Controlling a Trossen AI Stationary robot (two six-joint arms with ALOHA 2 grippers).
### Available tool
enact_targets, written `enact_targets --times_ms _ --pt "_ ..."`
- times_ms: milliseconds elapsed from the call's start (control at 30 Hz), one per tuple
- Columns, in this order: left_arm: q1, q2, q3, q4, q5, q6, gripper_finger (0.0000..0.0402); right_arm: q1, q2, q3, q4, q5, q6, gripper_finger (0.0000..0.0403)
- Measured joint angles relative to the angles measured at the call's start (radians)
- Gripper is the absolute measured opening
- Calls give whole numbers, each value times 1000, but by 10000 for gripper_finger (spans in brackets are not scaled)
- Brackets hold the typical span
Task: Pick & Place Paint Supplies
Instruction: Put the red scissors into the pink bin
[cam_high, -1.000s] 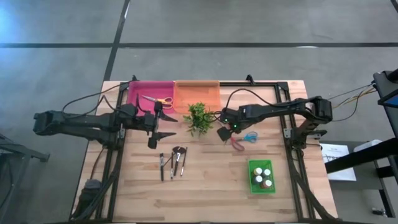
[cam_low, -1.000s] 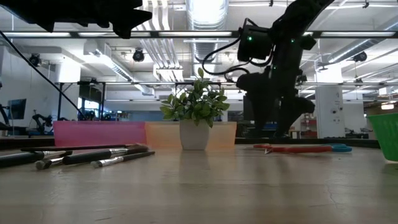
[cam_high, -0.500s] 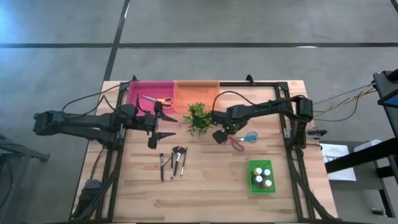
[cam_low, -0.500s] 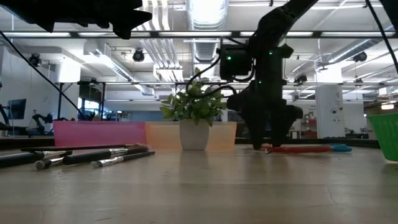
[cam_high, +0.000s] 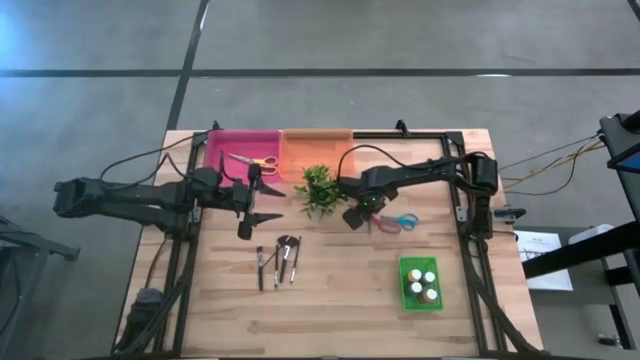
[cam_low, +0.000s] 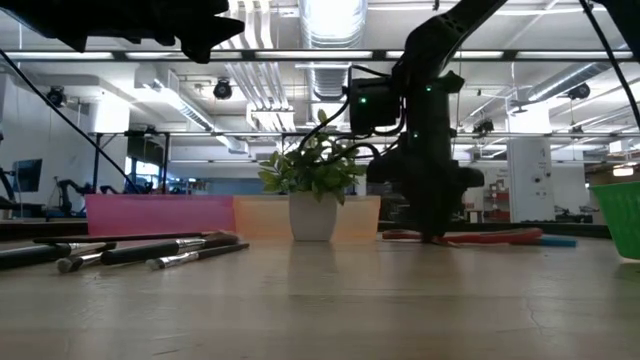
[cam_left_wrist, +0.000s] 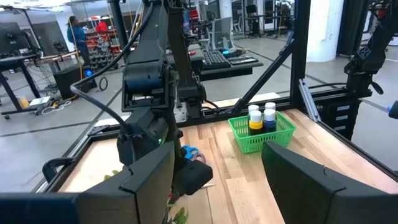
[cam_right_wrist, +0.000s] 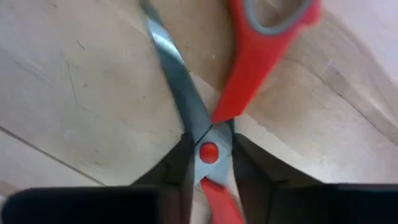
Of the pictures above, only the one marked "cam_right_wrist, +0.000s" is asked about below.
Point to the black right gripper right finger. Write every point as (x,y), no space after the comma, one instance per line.
(311,205)

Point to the red scissors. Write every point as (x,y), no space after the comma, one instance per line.
(258,62)

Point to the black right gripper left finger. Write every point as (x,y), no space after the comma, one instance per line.
(93,205)

